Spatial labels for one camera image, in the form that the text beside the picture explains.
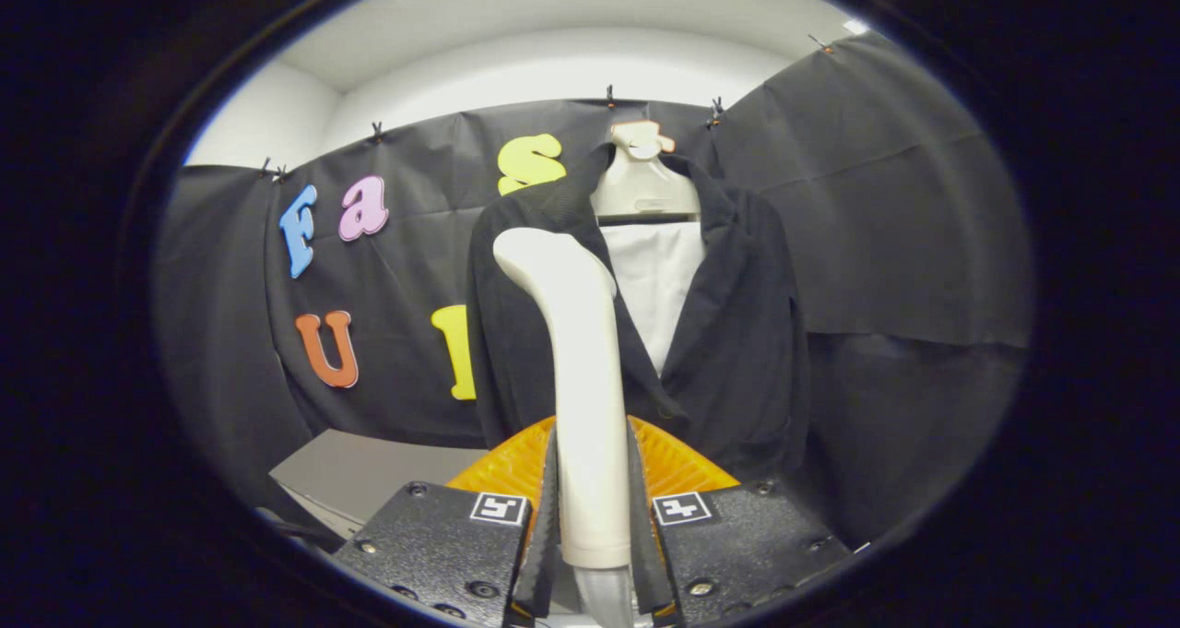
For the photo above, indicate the white garment steamer head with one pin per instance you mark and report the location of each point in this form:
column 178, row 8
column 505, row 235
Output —
column 585, row 379

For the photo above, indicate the grey cabinet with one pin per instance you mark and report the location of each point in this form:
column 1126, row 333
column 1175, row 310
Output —
column 369, row 471

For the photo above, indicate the white plastic hanger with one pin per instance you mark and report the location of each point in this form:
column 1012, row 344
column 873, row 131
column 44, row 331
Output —
column 641, row 190

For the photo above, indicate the black blazer jacket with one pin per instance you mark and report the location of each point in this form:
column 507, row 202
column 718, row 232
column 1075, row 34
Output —
column 737, row 333

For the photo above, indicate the black backdrop cloth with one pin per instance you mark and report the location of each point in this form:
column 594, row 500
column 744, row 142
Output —
column 876, row 195

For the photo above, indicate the white fabric ironing panel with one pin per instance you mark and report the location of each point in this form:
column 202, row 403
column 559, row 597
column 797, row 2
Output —
column 654, row 278

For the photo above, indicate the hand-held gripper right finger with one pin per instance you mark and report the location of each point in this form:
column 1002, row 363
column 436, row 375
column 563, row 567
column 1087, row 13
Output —
column 641, row 536

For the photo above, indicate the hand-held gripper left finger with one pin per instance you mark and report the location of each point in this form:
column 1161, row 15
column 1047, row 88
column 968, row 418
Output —
column 548, row 536

